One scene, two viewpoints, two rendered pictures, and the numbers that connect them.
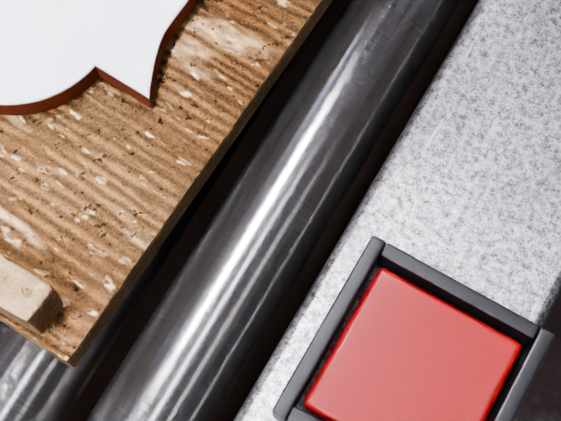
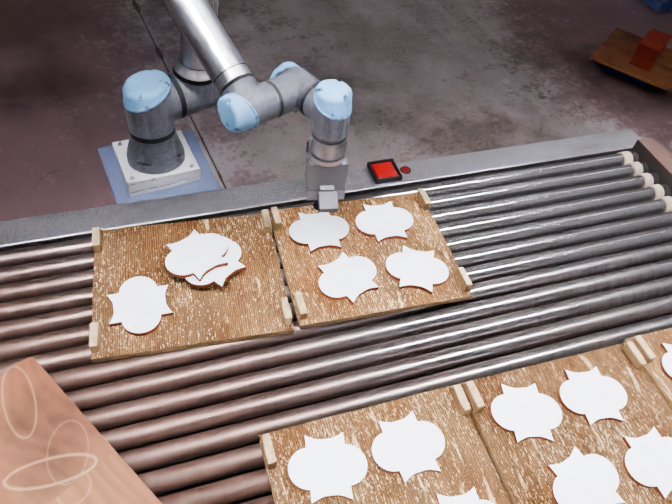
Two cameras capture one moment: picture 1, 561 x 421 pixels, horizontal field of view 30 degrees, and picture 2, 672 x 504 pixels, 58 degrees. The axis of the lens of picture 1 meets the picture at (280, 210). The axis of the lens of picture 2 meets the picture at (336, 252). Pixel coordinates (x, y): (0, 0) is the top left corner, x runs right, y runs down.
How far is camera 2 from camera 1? 148 cm
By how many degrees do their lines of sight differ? 56
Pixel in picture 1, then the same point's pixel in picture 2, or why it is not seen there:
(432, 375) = (383, 168)
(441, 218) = (365, 181)
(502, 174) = (354, 179)
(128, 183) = (399, 199)
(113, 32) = (388, 208)
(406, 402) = (388, 168)
